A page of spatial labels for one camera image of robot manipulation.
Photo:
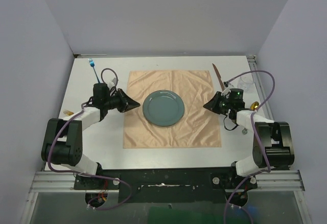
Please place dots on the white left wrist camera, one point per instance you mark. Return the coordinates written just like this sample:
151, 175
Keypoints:
113, 83

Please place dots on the copper table knife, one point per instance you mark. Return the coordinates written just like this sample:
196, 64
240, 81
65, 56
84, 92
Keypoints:
219, 77

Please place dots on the clear drinking glass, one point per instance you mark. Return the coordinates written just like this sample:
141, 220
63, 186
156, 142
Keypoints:
246, 82

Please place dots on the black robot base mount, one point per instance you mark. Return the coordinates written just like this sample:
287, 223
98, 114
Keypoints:
175, 185

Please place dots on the gold fork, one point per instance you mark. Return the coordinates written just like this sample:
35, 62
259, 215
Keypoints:
68, 112

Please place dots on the iridescent gold spoon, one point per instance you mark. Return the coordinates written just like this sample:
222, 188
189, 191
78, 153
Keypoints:
247, 118

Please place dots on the teal round plate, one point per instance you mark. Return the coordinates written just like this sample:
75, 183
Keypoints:
163, 108

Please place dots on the blue fork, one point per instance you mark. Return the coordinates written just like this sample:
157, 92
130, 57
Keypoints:
92, 64

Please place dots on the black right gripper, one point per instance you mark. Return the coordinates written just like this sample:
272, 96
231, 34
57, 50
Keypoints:
212, 105

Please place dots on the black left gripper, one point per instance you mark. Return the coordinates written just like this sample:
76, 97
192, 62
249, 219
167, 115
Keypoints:
126, 103

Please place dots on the peach satin cloth napkin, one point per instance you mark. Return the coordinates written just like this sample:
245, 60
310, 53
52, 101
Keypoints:
197, 128

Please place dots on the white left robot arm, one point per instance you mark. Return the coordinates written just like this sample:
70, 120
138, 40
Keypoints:
62, 148

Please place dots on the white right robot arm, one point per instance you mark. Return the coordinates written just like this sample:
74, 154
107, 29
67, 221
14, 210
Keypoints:
272, 141

